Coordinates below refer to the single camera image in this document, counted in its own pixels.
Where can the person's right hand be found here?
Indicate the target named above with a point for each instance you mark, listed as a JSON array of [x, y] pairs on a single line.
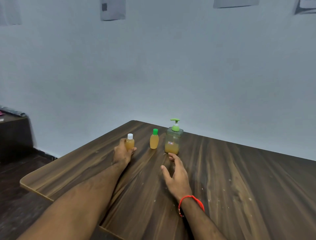
[[178, 178]]

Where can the dark side table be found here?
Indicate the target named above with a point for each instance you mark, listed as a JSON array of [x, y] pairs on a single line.
[[13, 134]]

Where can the person's right thumb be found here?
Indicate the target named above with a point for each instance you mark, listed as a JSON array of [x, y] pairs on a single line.
[[166, 171]]

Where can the green pump soap dispenser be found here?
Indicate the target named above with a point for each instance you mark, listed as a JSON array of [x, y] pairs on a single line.
[[173, 141]]

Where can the person's left forearm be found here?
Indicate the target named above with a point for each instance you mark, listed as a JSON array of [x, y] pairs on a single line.
[[81, 205]]

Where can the person's left hand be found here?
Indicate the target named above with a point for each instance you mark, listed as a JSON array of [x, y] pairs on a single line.
[[121, 155]]

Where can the paper sheet on wall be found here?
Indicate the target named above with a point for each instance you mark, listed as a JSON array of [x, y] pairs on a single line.
[[112, 9], [9, 11], [305, 6]]

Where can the person's right forearm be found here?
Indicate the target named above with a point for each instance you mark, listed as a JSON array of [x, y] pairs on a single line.
[[201, 222]]

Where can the small green-capped yellow bottle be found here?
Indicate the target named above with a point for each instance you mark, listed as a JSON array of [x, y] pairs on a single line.
[[154, 140]]

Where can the small white-capped yellow bottle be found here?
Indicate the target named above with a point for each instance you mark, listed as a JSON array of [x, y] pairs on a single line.
[[129, 143]]

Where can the grey crumpled cloth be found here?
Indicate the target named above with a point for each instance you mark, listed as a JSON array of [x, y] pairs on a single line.
[[12, 110]]

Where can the person's left thumb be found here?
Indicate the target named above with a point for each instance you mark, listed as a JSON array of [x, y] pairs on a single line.
[[132, 150]]

